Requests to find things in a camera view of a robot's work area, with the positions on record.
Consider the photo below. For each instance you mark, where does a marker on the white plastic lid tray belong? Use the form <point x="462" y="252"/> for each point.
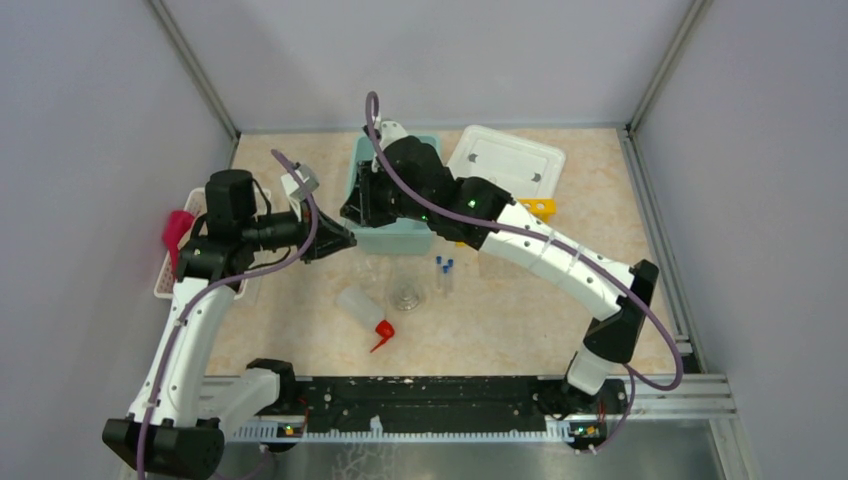
<point x="525" y="168"/>

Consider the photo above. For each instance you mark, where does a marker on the small glass beaker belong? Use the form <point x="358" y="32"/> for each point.
<point x="367" y="272"/>

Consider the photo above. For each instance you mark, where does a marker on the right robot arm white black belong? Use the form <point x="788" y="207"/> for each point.
<point x="482" y="215"/>

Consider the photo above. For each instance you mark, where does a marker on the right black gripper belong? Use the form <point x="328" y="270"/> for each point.
<point x="363" y="210"/>

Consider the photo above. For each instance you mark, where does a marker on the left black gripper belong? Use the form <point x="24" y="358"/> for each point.
<point x="330" y="237"/>

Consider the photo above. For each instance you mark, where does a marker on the wash bottle red cap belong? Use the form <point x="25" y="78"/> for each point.
<point x="356" y="302"/>

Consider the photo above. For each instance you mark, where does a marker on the blue capped tube right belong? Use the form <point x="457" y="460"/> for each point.
<point x="449" y="275"/>

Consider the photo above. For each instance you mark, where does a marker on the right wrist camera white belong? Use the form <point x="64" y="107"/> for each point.
<point x="388" y="132"/>

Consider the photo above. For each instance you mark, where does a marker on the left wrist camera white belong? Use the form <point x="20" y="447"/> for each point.
<point x="296" y="187"/>

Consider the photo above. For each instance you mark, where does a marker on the glass funnel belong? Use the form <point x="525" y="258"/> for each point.
<point x="393" y="275"/>

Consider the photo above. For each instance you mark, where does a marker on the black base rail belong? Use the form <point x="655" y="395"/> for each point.
<point x="444" y="404"/>

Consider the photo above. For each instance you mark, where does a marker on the teal plastic tub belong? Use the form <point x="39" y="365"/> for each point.
<point x="404" y="237"/>

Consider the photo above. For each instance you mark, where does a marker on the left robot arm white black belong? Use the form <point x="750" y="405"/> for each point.
<point x="168" y="429"/>

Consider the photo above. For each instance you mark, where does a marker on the glass erlenmeyer flask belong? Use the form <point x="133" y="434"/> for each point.
<point x="405" y="296"/>

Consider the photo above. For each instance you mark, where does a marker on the pink cloth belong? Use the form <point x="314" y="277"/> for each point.
<point x="178" y="223"/>

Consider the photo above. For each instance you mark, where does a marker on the blue capped tube left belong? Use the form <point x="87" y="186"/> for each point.
<point x="438" y="273"/>

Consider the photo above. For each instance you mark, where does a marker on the white cable duct strip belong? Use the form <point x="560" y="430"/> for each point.
<point x="273" y="432"/>

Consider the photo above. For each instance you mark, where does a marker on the blue capped tube middle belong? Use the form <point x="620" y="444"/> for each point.
<point x="444" y="293"/>

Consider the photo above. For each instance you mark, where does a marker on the white perforated basket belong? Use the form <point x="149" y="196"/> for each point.
<point x="248" y="291"/>

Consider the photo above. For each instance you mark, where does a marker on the blue capped tube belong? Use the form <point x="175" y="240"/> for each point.
<point x="438" y="273"/>
<point x="449" y="275"/>
<point x="444" y="293"/>

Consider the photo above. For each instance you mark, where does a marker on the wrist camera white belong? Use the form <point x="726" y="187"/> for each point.
<point x="296" y="187"/>
<point x="388" y="132"/>

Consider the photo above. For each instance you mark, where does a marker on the yellow test tube rack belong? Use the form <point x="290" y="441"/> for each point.
<point x="542" y="208"/>

